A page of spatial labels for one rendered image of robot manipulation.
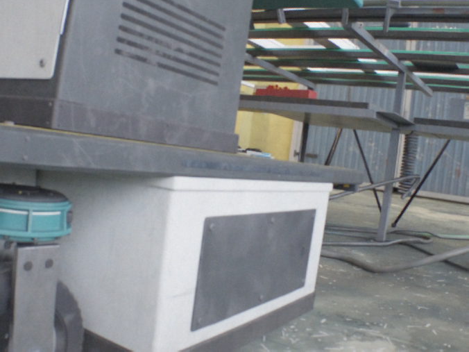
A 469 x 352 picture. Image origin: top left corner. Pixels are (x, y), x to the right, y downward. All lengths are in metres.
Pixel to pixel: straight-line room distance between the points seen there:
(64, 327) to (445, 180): 7.70
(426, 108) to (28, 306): 7.96
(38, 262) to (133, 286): 0.12
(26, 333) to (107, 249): 0.14
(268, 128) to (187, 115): 8.77
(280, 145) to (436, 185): 2.98
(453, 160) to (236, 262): 7.53
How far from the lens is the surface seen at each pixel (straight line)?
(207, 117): 0.67
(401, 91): 2.34
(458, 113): 2.27
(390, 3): 1.57
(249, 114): 9.48
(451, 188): 8.07
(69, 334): 0.57
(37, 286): 0.50
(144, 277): 0.54
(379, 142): 8.39
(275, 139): 9.29
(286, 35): 2.09
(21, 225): 0.47
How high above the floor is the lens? 0.32
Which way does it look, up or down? level
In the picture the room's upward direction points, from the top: 8 degrees clockwise
